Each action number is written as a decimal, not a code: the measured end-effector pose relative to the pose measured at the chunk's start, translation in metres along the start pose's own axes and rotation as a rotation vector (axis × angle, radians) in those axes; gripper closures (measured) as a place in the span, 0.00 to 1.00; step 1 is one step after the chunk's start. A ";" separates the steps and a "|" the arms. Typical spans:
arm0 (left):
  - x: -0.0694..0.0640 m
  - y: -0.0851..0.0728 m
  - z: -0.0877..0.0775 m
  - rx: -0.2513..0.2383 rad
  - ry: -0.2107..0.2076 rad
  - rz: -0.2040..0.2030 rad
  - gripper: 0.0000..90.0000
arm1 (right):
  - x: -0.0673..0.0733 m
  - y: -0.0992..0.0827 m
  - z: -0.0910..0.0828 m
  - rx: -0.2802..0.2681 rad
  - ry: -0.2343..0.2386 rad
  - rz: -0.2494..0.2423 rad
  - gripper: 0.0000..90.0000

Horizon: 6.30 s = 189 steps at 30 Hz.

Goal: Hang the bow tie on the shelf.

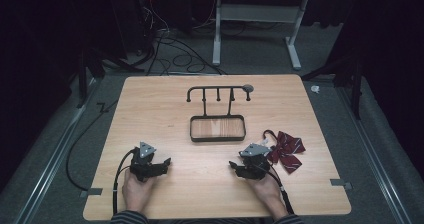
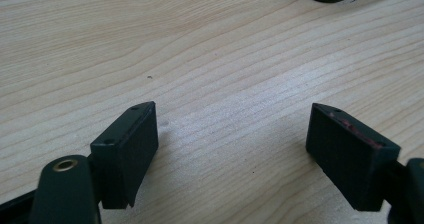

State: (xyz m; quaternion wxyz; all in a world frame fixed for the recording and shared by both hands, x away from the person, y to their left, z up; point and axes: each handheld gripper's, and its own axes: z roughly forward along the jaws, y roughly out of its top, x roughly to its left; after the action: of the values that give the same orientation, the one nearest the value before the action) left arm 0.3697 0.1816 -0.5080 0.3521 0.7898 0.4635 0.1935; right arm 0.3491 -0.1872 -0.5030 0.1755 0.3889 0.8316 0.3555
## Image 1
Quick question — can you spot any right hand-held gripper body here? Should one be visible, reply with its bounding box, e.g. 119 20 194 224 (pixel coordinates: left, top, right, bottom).
238 142 272 181

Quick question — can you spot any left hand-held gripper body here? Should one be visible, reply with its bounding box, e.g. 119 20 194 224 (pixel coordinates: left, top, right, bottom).
129 141 158 182

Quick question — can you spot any dark red striped bow tie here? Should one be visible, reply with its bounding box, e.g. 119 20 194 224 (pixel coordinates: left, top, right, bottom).
262 129 307 175

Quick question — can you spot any black metal rack with tray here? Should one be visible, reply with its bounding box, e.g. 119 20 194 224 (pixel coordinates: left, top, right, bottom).
185 83 255 143

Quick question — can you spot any person's left hand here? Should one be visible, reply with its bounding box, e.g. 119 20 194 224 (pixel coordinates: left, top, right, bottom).
121 168 158 216

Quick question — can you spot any person's right hand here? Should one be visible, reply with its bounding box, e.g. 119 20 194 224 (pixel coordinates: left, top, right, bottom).
248 172 290 218

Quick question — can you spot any grey tape strip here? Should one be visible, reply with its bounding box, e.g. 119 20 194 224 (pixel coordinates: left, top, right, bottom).
79 187 104 199
329 178 354 191

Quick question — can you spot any black metal stand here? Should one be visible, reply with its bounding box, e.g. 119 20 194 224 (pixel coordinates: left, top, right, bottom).
300 52 365 121
68 45 146 109

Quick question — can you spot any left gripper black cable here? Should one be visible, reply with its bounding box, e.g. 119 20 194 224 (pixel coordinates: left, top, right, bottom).
112 148 138 216

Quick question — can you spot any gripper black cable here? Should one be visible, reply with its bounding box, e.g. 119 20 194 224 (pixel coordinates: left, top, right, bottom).
256 163 296 216
112 148 138 216

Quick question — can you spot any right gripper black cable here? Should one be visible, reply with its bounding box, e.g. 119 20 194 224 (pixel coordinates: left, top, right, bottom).
256 163 296 216

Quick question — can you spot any black floor cable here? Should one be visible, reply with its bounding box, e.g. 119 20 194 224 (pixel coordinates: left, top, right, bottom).
65 98 120 192

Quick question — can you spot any metal floor rail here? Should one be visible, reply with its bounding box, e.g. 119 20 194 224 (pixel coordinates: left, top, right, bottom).
13 78 101 224
334 85 416 224

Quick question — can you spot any tangle of floor cables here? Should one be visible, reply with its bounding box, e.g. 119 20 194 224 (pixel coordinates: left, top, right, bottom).
134 0 228 77

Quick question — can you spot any white metal desk frame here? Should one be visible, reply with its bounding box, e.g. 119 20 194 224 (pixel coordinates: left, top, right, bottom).
212 0 310 71

